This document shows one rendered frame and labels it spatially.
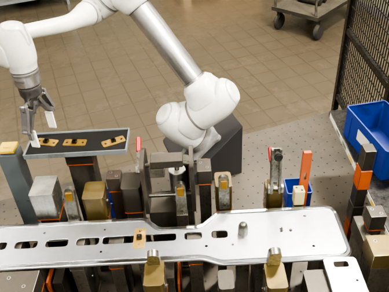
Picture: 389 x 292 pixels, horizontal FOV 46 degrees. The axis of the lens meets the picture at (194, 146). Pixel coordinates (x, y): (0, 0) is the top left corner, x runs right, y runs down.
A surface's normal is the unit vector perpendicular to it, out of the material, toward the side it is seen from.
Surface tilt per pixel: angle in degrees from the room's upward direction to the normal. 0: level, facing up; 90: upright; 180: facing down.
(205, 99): 76
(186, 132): 97
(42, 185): 0
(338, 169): 0
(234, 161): 90
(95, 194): 0
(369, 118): 90
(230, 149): 90
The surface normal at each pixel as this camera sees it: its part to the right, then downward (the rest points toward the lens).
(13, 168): 0.03, 0.60
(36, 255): -0.05, -0.80
